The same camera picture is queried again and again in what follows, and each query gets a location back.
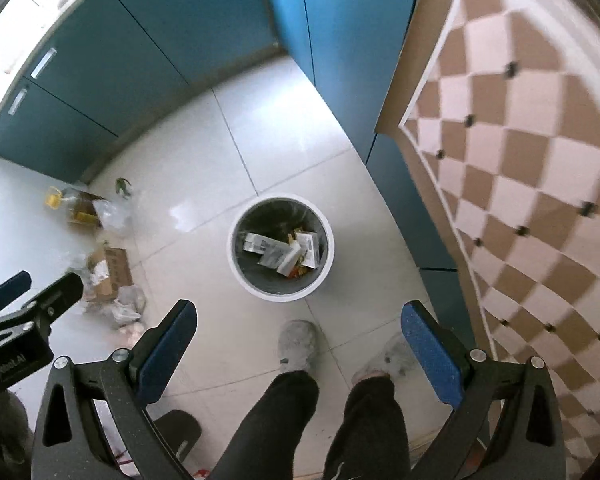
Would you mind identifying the grey right slipper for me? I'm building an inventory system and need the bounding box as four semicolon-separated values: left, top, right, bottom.
352;332;422;386

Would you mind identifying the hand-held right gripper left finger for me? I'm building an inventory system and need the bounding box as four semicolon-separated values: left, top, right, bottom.
30;300;199;480

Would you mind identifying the blue kitchen base cabinet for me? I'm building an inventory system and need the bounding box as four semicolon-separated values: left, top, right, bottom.
0;0;477;333

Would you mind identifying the crumpled plastic bag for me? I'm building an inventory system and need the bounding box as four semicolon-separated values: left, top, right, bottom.
111;284;149;337

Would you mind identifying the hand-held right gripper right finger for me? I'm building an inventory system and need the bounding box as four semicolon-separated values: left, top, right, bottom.
400;301;566;480

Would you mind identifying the round grey trash bin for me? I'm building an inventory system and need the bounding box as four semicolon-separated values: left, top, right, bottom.
228;196;337;303

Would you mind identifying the grey left slipper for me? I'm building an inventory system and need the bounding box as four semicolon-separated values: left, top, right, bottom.
278;319;319;374

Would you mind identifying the person's leg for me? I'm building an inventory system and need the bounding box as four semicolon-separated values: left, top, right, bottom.
224;370;321;480
322;375;411;480

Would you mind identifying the grey slipper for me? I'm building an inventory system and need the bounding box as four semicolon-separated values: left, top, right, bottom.
352;332;422;386
278;319;319;374

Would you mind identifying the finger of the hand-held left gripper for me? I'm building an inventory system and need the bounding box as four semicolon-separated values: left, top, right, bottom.
0;270;34;312
0;272;85;342

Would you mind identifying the clear plastic bag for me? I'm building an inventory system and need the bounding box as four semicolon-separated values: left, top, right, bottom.
92;194;137;237

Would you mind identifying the yellow cap oil bottle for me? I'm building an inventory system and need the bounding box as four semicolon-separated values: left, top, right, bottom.
43;185;112;229

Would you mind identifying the flat black object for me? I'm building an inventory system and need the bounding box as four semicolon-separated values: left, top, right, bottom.
152;409;204;462

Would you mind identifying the person's right leg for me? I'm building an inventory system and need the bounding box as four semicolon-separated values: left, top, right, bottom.
322;375;411;480

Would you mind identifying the brown cardboard box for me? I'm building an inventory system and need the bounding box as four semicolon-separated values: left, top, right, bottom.
82;244;134;304

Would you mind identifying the white barcode packet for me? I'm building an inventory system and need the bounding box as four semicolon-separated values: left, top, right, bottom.
257;240;301;276

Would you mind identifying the person's left leg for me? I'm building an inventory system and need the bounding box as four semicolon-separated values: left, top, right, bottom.
224;370;321;480

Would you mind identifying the checked brown white tablecloth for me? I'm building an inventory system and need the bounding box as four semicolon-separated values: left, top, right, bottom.
374;0;600;480

